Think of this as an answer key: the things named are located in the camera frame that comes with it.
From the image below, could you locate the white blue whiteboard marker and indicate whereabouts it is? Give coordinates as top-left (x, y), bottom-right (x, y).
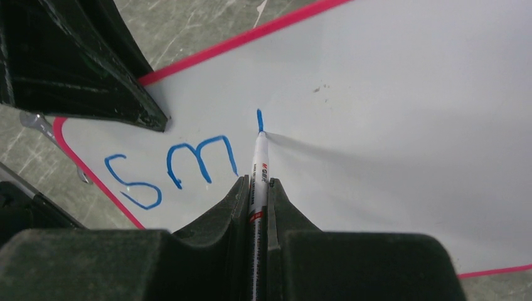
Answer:
top-left (247, 131), bottom-right (269, 300)

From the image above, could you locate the silver open-end wrench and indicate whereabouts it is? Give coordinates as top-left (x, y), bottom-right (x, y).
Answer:
top-left (19, 110), bottom-right (73, 162)

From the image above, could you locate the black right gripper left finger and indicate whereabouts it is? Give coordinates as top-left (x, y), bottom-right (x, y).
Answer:
top-left (1, 177), bottom-right (248, 300)

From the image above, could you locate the pink framed whiteboard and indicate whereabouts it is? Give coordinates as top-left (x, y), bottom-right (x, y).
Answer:
top-left (53, 1), bottom-right (531, 277)

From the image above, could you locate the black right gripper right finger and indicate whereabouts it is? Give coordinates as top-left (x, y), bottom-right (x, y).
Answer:
top-left (267, 178), bottom-right (466, 300)

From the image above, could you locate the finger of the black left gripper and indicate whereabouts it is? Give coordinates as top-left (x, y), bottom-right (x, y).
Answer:
top-left (1, 0), bottom-right (169, 132)

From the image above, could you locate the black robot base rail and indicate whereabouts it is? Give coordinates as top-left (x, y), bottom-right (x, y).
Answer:
top-left (1, 164), bottom-right (84, 245)

